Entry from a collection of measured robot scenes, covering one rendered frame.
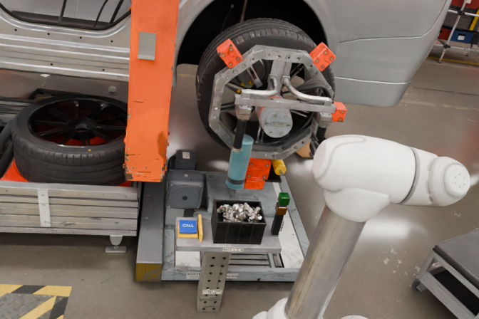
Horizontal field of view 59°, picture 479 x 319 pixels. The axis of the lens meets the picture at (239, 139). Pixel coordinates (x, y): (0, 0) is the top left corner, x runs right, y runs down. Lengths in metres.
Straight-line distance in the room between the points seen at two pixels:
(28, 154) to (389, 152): 1.71
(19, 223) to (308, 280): 1.50
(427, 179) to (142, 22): 1.06
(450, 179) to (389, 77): 1.57
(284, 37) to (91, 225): 1.26
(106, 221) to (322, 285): 1.30
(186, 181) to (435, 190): 1.39
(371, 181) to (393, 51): 1.57
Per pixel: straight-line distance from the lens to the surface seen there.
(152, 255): 2.11
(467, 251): 2.42
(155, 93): 1.66
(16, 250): 2.38
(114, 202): 2.08
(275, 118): 1.77
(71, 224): 2.20
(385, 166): 0.92
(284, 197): 1.70
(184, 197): 2.13
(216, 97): 1.85
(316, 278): 1.10
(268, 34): 1.87
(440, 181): 0.95
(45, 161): 2.16
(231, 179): 1.94
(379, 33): 2.35
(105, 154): 2.11
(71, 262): 2.28
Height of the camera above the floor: 1.66
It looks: 30 degrees down
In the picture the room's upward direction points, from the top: 11 degrees clockwise
